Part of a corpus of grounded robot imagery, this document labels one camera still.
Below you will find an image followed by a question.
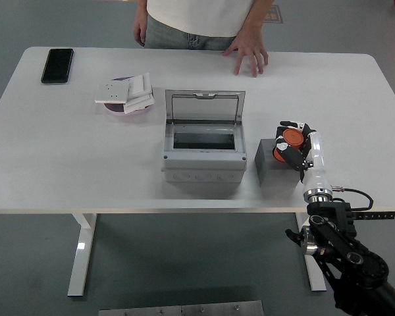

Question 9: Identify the person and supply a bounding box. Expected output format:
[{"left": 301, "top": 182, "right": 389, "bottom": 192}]
[{"left": 132, "top": 0, "right": 276, "bottom": 78}]

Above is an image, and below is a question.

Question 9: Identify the grey plastic junction box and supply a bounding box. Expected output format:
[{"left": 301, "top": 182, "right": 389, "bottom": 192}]
[{"left": 161, "top": 118, "right": 248, "bottom": 184}]

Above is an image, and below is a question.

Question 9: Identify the person's right hand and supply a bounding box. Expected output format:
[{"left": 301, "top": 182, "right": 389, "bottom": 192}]
[{"left": 132, "top": 16, "right": 147, "bottom": 47}]

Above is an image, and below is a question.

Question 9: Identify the orange cylindrical battery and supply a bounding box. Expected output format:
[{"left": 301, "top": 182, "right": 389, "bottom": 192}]
[{"left": 272, "top": 128, "right": 305, "bottom": 162}]

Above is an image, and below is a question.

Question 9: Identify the white wall switch panel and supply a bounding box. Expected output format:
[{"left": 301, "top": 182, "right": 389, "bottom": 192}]
[
  {"left": 128, "top": 72, "right": 153, "bottom": 99},
  {"left": 123, "top": 92, "right": 156, "bottom": 115}
]

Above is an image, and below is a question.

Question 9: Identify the person's left hand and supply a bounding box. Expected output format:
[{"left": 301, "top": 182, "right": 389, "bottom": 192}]
[{"left": 221, "top": 28, "right": 269, "bottom": 78}]

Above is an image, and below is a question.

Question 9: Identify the white wall socket panel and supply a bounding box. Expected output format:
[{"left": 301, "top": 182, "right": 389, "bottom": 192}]
[{"left": 95, "top": 81, "right": 132, "bottom": 105}]

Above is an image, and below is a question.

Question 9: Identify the white table leg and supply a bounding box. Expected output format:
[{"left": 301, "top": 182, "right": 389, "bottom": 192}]
[
  {"left": 295, "top": 210, "right": 327, "bottom": 292},
  {"left": 67, "top": 213, "right": 98, "bottom": 297}
]

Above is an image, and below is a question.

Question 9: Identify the purple shallow bowl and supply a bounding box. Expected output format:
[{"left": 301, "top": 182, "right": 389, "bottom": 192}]
[{"left": 103, "top": 76, "right": 155, "bottom": 116}]

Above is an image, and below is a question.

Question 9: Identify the brown floor sign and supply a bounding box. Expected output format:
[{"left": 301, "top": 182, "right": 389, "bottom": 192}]
[{"left": 263, "top": 3, "right": 284, "bottom": 24}]

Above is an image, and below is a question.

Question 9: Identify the black table control panel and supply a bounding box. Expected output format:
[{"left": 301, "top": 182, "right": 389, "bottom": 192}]
[{"left": 354, "top": 211, "right": 395, "bottom": 221}]

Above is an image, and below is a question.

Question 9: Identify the black smartphone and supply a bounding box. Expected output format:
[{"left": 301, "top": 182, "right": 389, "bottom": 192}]
[{"left": 40, "top": 48, "right": 74, "bottom": 85}]

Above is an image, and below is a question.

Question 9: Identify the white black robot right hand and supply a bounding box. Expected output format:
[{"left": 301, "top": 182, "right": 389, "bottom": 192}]
[{"left": 272, "top": 120, "right": 333, "bottom": 197}]

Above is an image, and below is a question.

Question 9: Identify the grey block with round hole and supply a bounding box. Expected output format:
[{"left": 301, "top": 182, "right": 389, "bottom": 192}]
[{"left": 253, "top": 138, "right": 305, "bottom": 188}]

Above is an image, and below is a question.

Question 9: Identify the transparent hinged box lid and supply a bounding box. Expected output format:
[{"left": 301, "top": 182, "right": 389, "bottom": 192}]
[{"left": 165, "top": 89, "right": 246, "bottom": 123}]

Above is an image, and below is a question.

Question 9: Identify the grey metal plate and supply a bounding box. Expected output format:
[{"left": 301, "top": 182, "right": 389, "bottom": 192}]
[{"left": 98, "top": 300, "right": 264, "bottom": 316}]

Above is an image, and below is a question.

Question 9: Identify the grey box cover frame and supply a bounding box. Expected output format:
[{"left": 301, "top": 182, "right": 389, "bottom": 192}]
[{"left": 161, "top": 118, "right": 248, "bottom": 171}]

